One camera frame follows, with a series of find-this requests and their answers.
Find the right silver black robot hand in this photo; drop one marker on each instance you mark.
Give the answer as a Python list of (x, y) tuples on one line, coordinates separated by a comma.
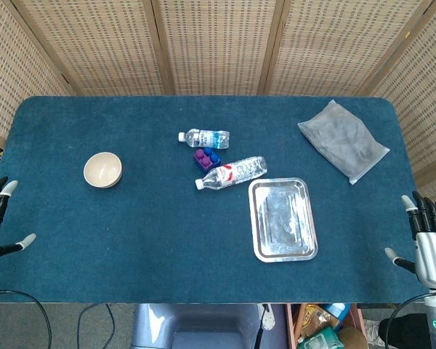
[(434, 258)]

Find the white bowl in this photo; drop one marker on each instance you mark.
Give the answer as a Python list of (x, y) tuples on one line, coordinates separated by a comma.
[(102, 171)]

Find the silver metal tray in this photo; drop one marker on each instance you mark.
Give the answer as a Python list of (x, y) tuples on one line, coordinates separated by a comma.
[(283, 220)]

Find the blue plastic bottle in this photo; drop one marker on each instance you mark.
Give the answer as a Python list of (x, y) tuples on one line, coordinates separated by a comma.
[(338, 310)]

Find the yellow snack bag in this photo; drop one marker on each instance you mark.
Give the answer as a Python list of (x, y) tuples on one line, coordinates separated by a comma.
[(318, 320)]

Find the green wet wipes pack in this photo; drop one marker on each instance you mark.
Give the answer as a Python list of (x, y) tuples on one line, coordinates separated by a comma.
[(318, 340)]

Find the grey plastic bag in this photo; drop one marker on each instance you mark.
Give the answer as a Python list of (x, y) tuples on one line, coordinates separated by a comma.
[(343, 140)]

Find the blue felt table cover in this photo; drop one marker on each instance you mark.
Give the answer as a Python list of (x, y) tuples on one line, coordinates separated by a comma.
[(149, 236)]

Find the pink storage box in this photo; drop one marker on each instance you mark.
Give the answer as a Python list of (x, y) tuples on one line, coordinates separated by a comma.
[(290, 327)]

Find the large red-label water bottle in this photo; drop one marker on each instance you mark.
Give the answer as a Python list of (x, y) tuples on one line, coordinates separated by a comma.
[(236, 172)]

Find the purple toy brick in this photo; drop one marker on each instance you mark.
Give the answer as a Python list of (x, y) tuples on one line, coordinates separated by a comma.
[(202, 160)]

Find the small blue-label water bottle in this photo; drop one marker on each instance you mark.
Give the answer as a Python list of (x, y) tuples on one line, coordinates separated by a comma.
[(207, 138)]

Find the blue toy brick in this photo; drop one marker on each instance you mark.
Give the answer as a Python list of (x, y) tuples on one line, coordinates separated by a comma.
[(214, 156)]

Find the woven bamboo folding screen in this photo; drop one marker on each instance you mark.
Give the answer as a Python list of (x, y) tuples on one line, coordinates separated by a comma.
[(218, 43)]

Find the white perforated bracket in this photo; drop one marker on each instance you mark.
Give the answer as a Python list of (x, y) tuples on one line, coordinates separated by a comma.
[(268, 320)]

